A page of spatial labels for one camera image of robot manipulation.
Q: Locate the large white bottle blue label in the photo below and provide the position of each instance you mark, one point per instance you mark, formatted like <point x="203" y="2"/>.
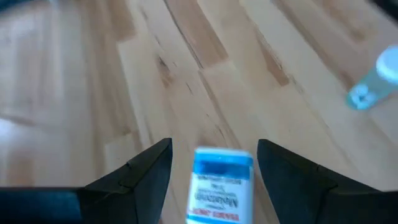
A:
<point x="219" y="193"/>

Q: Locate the teal pill vial white cap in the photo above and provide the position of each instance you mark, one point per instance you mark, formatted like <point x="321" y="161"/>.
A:
<point x="370" y="87"/>

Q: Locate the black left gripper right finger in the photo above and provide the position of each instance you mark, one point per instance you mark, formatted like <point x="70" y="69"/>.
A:
<point x="304" y="193"/>

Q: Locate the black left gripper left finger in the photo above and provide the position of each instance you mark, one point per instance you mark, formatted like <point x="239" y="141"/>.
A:
<point x="140" y="189"/>

